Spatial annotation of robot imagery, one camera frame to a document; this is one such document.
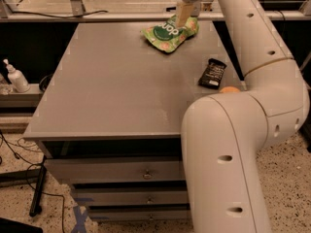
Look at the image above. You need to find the black snack bar wrapper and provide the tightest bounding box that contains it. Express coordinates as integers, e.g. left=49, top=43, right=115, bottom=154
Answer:
left=198, top=58, right=226, bottom=89

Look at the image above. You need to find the orange fruit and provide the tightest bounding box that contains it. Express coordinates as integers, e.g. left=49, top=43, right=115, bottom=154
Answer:
left=220, top=86, right=240, bottom=93

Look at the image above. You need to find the metal frame rail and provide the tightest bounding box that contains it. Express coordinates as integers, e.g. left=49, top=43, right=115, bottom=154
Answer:
left=0, top=11, right=311, bottom=23

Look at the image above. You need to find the grey drawer cabinet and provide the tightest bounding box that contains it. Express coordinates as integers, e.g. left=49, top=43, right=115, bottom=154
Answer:
left=24, top=21, right=229, bottom=211

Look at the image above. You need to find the bottom grey drawer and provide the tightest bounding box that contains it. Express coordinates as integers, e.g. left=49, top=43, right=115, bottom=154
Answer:
left=88, top=205, right=191, bottom=221

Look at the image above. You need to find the black floor stand leg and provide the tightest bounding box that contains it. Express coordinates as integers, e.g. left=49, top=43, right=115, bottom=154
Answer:
left=29, top=157, right=47, bottom=217

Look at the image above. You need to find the green rice chip bag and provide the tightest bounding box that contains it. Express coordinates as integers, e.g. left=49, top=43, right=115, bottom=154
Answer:
left=142, top=16, right=199, bottom=53

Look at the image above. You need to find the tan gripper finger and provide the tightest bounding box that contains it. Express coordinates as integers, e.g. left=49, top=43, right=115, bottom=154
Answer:
left=175, top=2, right=193, bottom=28

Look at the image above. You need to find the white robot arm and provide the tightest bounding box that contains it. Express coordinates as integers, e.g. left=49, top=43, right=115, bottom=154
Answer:
left=181, top=0, right=310, bottom=233

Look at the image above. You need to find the middle grey drawer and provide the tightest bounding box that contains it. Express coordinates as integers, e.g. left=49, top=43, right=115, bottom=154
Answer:
left=71, top=186, right=188, bottom=206

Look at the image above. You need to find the white pump bottle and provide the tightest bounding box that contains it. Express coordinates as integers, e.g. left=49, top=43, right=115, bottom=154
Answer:
left=3, top=59, right=30, bottom=93

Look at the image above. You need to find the blue tape cross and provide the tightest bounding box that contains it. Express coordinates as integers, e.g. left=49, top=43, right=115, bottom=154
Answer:
left=71, top=202, right=96, bottom=233

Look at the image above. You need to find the grey drawer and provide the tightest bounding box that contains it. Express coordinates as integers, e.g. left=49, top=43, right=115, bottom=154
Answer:
left=45, top=156, right=185, bottom=183
left=88, top=205, right=191, bottom=221
left=71, top=186, right=188, bottom=206

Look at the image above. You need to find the top grey drawer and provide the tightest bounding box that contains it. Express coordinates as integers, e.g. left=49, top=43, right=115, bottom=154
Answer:
left=45, top=156, right=185, bottom=183

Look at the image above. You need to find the black floor cable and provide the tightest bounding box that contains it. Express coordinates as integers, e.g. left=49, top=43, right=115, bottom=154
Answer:
left=0, top=130, right=66, bottom=233

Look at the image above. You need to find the black cable on rail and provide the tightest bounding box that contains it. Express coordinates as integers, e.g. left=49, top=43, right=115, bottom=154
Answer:
left=13, top=9, right=109, bottom=19

